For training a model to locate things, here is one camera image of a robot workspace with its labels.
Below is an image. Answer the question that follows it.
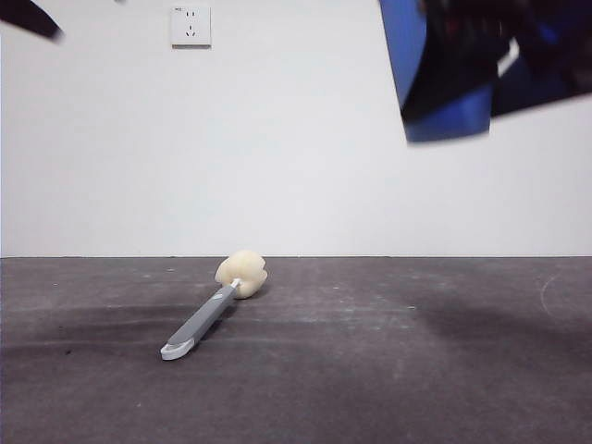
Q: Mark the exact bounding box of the blue ribbed plastic cup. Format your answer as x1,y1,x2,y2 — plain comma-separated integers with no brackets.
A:
378,0,492,147

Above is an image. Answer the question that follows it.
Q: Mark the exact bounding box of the grey handled sponge cup brush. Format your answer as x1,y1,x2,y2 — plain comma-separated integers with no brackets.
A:
160,249,269,362

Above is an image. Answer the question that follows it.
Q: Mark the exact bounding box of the white wall socket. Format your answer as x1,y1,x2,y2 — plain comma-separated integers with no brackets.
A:
170,6,213,49

